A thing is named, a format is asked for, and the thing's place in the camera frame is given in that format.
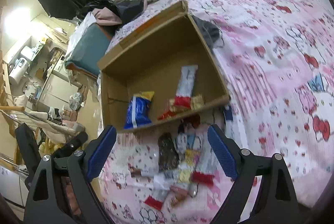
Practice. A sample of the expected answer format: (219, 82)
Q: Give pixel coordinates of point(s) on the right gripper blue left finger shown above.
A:
(61, 190)

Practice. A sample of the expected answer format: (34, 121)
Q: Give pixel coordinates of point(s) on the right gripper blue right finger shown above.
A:
(276, 201)

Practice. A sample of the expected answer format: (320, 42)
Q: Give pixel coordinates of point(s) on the red rice cake snack pack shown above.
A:
(205, 168)

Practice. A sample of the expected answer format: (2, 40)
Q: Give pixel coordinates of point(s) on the blue snack bag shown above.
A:
(138, 108)

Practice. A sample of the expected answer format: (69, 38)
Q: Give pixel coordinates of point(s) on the white blue sachet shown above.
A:
(228, 115)

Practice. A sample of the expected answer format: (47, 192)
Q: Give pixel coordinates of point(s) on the red white snack bar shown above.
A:
(156, 199)

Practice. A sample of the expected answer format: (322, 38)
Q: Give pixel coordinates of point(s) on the dark brown bread package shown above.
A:
(168, 158)

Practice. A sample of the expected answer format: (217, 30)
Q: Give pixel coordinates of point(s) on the pink cartoon snack pack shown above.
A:
(185, 86)
(178, 105)

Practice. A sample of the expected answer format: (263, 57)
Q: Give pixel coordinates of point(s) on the small orange candy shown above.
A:
(179, 196)

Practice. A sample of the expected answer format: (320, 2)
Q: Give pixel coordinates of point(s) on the white kitchen appliance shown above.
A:
(18, 71)

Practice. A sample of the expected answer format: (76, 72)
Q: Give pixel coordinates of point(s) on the teal cushion left side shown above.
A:
(90, 48)

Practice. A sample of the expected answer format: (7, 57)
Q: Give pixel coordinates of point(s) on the open cardboard box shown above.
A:
(150, 59)

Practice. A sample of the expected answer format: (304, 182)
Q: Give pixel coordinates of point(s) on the pink garment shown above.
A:
(105, 17)

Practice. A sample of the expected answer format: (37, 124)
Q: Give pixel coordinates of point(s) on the pink cartoon print bedsheet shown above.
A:
(277, 64)

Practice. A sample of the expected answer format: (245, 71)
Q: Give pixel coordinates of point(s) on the grey cloth beside box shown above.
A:
(210, 32)

